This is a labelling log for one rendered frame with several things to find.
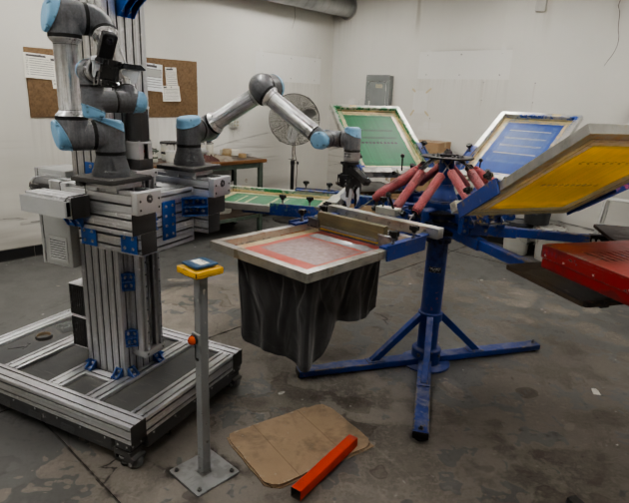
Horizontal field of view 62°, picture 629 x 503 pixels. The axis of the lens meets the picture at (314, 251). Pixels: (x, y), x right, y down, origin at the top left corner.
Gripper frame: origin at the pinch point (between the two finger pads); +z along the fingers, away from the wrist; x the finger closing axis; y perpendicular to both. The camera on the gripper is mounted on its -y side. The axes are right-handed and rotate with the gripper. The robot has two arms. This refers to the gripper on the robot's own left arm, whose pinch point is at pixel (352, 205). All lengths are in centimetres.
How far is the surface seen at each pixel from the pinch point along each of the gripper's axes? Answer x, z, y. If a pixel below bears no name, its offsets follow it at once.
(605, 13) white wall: -413, -138, 25
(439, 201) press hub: -77, 7, -2
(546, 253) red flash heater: -8, 6, -87
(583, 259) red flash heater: 1, 3, -103
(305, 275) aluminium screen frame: 60, 15, -27
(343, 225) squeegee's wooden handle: 1.6, 10.1, 3.4
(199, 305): 79, 33, 11
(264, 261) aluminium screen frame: 60, 15, -5
